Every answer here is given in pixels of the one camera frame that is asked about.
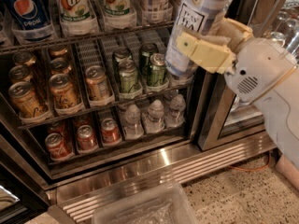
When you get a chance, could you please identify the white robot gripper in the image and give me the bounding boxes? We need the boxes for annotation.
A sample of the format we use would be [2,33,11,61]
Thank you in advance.
[176,18,298,105]

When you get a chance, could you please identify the tea bottle with white label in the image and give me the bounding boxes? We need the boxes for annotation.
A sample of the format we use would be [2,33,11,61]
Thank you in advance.
[165,0,233,77]

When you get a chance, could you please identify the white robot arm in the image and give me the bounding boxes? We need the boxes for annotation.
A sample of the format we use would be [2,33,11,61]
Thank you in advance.
[175,19,299,168]

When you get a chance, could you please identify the white label bottle on shelf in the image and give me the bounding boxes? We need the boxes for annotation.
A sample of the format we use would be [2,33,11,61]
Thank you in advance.
[136,0,169,23]

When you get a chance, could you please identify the right clear water bottle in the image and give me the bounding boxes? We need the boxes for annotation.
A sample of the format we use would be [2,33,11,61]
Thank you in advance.
[164,94,186,128]

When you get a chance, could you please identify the clear water bottle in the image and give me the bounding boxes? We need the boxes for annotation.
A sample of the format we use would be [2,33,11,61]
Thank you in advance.
[142,100,164,133]
[124,105,144,139]
[164,94,186,128]

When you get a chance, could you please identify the middle clear water bottle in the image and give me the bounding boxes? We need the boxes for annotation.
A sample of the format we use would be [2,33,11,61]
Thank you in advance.
[142,100,164,133]

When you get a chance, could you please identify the right 7up bottle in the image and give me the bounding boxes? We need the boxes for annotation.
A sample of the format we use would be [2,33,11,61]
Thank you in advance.
[99,0,132,28]

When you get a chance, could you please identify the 7up bottle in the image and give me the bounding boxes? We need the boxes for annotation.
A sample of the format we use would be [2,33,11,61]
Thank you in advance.
[99,0,132,28]
[56,0,92,35]

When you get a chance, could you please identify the left clear water bottle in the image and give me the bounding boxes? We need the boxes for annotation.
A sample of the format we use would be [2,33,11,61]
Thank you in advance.
[124,105,144,139]

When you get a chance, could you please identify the stainless steel fridge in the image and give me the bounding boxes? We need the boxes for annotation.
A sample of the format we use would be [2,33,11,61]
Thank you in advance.
[0,0,299,224]

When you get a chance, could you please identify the left 7up bottle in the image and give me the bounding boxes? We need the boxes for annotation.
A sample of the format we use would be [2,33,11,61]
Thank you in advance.
[56,0,92,35]

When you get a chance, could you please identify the blue pepsi bottle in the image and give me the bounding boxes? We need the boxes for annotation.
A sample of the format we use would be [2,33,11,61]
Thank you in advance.
[0,0,52,42]

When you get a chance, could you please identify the green can front right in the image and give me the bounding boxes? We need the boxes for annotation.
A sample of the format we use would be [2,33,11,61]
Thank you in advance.
[147,53,166,87]

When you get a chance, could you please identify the green can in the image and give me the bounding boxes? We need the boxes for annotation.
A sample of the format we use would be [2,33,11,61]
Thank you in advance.
[139,42,159,77]
[112,47,132,66]
[147,53,166,87]
[119,60,139,93]

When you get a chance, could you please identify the green can back right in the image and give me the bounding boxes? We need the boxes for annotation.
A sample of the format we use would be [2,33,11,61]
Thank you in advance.
[139,42,159,77]

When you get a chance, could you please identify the green can front left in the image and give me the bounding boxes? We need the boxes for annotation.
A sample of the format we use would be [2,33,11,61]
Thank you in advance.
[119,60,139,93]

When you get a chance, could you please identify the green can back left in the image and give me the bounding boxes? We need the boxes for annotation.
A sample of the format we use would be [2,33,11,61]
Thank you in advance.
[112,47,132,66]

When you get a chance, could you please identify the pink plastic container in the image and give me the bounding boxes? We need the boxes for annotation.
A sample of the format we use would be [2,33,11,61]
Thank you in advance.
[276,155,299,189]

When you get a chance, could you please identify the gold can column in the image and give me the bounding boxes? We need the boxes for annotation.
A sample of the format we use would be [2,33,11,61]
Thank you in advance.
[50,57,72,75]
[85,65,111,101]
[50,74,78,109]
[48,46,69,59]

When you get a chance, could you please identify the red can right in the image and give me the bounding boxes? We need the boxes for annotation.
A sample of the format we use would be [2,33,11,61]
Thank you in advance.
[101,118,121,145]

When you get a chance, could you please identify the red can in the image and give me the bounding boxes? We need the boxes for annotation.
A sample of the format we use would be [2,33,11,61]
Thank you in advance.
[47,121,67,137]
[77,125,98,151]
[45,133,72,161]
[101,118,121,145]
[73,114,92,129]

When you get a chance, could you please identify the red can back middle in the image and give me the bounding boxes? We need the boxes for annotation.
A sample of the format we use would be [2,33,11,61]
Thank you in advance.
[73,114,92,129]

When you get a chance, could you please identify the clear plastic bin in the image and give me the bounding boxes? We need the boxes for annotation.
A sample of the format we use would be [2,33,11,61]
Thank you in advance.
[92,181,199,224]

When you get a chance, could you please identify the red can back left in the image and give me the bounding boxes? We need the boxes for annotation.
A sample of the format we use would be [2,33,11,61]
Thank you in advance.
[47,121,67,137]

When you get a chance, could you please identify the red can front left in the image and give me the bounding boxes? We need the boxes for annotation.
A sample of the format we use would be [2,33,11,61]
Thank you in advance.
[45,133,72,161]

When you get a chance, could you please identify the gold can back left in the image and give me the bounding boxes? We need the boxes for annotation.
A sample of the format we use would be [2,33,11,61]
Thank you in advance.
[12,51,36,66]

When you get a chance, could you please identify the gold can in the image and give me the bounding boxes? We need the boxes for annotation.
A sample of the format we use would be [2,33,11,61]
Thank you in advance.
[12,51,36,66]
[8,81,49,119]
[8,65,33,83]

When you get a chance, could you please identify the gold can middle left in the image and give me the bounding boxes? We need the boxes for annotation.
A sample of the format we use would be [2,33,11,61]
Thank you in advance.
[8,65,33,83]

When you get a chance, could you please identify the gold can front left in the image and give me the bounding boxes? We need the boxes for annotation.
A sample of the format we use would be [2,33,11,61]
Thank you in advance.
[8,81,49,119]

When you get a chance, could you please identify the orange cable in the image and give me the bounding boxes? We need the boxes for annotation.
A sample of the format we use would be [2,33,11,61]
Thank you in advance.
[227,151,271,173]

